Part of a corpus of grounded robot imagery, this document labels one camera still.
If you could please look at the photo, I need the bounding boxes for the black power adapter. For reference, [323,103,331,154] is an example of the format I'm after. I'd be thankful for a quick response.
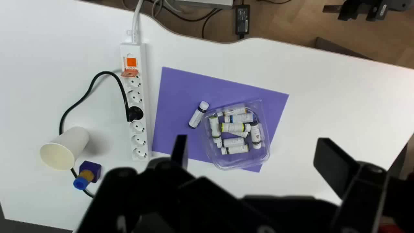
[234,4,252,39]

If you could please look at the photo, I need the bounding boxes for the white power strip cable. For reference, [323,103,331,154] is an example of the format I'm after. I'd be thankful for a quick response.
[131,0,145,44]

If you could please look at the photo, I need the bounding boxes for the dark blue block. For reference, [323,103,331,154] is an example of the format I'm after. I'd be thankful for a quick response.
[79,159,103,184]

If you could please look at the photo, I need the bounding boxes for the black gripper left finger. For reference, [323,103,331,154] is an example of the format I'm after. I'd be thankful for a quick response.
[169,133,190,171]

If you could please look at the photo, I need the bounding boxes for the black floor cables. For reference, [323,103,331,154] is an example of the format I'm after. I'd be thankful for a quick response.
[147,0,224,37]

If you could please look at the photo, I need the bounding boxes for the black plug with cable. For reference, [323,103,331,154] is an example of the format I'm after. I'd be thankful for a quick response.
[58,70,146,199]

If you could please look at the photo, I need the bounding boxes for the cork peg with blue cap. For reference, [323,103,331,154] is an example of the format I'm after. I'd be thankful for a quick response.
[72,168,96,191]

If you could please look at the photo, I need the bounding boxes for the purple paper mat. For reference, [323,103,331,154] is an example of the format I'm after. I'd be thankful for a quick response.
[151,66,290,173]

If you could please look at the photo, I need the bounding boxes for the white vial in pack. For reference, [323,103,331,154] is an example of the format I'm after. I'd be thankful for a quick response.
[208,114,221,138]
[222,106,248,116]
[219,123,252,134]
[220,145,251,156]
[224,112,253,124]
[251,121,264,150]
[221,136,247,147]

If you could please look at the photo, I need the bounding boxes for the white paper cup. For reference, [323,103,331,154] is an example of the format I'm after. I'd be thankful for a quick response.
[39,125,90,172]

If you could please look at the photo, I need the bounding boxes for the white power strip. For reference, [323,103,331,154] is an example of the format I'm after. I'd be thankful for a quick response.
[119,41,150,162]

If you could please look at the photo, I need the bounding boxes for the loose white dark-capped vial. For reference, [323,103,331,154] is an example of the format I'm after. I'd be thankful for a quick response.
[187,99,211,129]

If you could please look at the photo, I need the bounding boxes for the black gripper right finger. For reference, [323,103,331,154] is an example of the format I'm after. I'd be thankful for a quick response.
[312,136,361,202]

